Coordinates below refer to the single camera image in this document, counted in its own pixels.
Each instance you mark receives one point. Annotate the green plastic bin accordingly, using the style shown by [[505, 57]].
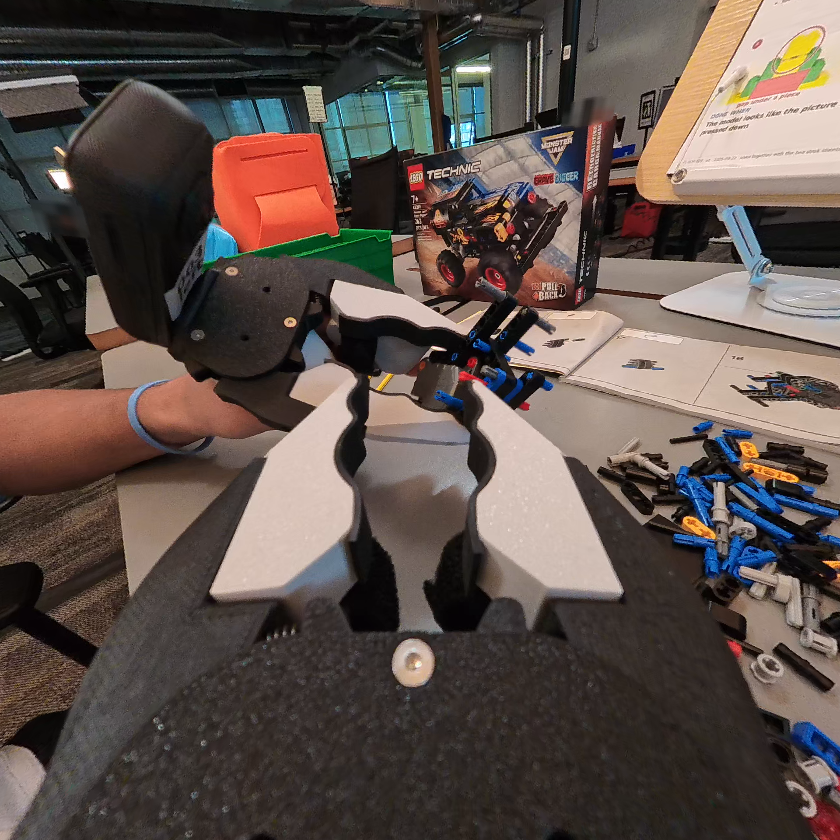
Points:
[[348, 253]]

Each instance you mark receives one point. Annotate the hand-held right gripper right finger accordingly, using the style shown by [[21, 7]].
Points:
[[544, 525]]

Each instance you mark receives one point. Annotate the paper sign on post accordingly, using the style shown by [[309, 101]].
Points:
[[315, 103]]

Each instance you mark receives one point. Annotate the orange plastic bin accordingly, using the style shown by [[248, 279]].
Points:
[[275, 190]]

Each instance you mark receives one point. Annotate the black office chair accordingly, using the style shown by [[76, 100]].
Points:
[[46, 308], [26, 597]]

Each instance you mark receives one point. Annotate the wooden board with instruction sheet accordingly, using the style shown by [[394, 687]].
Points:
[[735, 151]]

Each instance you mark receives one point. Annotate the lego set box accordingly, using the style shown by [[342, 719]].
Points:
[[499, 216]]

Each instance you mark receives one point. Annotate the grey and black lego assembly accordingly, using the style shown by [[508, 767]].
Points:
[[499, 367]]

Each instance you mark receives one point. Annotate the light blue round object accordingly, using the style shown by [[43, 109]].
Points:
[[222, 244]]

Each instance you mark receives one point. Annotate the lego instruction booklet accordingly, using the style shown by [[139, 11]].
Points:
[[689, 374]]

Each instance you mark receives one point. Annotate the blue wristband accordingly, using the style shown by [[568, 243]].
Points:
[[141, 426]]

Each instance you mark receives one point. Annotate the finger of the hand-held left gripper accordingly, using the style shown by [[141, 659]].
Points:
[[400, 358], [380, 305]]

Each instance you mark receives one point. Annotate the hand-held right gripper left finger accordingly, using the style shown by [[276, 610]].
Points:
[[289, 525]]

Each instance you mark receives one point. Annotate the pile of small lego pins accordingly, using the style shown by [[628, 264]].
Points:
[[754, 518]]

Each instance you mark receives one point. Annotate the person's left hand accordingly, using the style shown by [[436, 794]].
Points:
[[197, 410]]

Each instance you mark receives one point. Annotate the person's left forearm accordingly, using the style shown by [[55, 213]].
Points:
[[65, 439]]

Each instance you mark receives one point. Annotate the red container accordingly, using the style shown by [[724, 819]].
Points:
[[642, 220]]

